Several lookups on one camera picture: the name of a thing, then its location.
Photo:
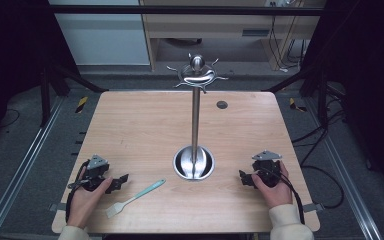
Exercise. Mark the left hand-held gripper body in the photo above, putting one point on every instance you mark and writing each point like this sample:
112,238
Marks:
96,166

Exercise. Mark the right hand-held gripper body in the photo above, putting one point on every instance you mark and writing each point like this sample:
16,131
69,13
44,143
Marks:
267,171

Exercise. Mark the person's right hand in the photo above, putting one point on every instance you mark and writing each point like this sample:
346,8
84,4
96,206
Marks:
278,195

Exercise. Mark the person's left hand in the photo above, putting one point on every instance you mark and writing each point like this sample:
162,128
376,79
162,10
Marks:
83,203

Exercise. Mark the yellow black striped tape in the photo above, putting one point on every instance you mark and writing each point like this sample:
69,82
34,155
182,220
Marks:
81,104
293,105

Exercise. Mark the grey round table grommet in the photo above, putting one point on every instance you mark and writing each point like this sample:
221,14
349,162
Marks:
222,105

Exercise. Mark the steel utensil stand with hooks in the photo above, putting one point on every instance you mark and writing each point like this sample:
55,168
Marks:
195,116

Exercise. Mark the white cabinet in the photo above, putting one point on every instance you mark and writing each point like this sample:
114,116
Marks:
103,40

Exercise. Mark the light wooden desk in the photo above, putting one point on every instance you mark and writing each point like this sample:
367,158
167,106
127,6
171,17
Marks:
213,28

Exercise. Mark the grey table bracket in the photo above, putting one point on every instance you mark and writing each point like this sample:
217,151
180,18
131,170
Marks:
56,207
314,207

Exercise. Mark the aluminium floor rail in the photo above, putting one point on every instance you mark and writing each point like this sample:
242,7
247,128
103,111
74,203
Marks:
346,173
20,170

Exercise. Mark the black frame strut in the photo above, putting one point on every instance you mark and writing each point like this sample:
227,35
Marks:
322,96
45,96

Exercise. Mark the black horizontal frame bar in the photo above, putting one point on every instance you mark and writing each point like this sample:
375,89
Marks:
180,10

